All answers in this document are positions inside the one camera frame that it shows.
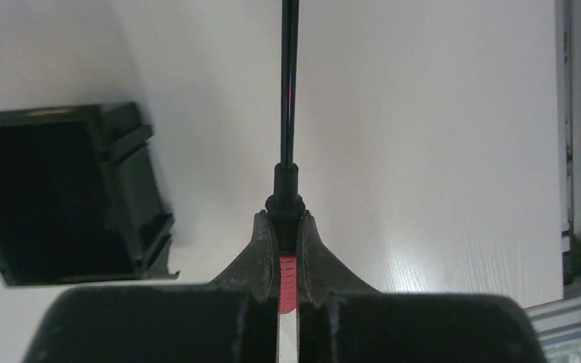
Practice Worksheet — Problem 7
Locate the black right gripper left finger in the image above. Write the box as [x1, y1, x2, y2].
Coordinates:
[23, 211, 280, 362]

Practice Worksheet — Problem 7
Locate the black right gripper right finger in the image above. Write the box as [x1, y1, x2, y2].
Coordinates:
[297, 213, 545, 362]

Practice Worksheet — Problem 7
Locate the red handled black screwdriver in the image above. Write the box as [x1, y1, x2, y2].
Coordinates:
[266, 0, 306, 315]

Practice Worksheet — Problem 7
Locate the black plastic bin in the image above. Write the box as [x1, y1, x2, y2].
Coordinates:
[0, 102, 176, 287]

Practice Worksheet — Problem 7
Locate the aluminium frame front bar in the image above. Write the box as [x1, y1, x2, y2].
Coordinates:
[526, 276, 581, 363]

